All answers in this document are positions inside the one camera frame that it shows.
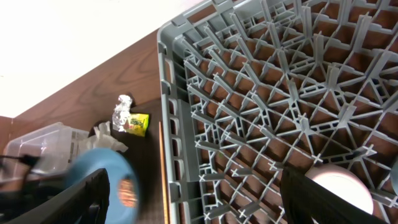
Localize brown food scrap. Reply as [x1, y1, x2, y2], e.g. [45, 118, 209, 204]
[118, 179, 138, 208]

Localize yellow green snack wrapper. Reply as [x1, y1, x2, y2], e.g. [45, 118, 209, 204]
[123, 113, 150, 137]

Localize light blue cup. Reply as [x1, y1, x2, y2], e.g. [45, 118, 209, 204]
[390, 160, 398, 195]

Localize pink cup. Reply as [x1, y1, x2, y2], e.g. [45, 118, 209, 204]
[305, 164, 374, 215]

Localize clear plastic bin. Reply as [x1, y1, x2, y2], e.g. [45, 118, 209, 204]
[4, 122, 89, 175]

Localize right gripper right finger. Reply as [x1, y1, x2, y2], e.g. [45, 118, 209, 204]
[280, 167, 384, 224]

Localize blue plate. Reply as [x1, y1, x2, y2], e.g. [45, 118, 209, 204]
[63, 147, 140, 224]

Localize dark brown serving tray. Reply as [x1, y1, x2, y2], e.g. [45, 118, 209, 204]
[111, 99, 165, 224]

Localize aluminium foil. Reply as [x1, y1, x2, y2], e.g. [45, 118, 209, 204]
[112, 95, 133, 132]

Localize grey dishwasher rack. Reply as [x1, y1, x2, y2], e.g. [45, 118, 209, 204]
[157, 0, 397, 223]

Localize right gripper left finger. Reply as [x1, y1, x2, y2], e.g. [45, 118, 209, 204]
[1, 169, 110, 224]

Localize white tissue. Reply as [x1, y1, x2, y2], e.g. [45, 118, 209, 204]
[78, 121, 128, 152]

